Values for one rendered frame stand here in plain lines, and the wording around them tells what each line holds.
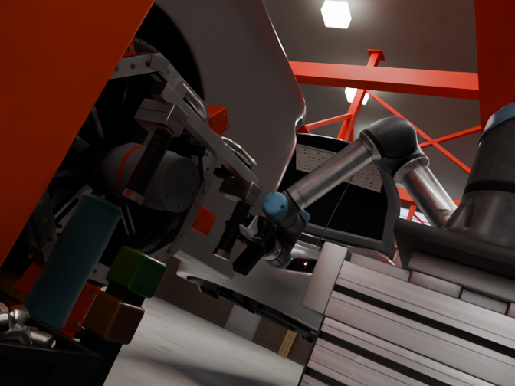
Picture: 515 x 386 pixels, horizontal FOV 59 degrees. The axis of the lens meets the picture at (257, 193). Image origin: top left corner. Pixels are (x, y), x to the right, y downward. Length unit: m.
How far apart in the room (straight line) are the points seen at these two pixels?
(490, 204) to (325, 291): 0.23
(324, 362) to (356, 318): 0.06
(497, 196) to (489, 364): 0.20
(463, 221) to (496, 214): 0.04
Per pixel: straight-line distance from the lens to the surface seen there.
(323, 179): 1.26
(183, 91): 0.94
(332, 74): 5.01
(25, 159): 0.55
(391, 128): 1.29
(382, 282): 0.58
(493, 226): 0.60
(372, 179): 4.32
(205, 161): 1.31
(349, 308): 0.58
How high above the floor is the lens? 0.64
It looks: 15 degrees up
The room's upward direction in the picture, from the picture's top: 24 degrees clockwise
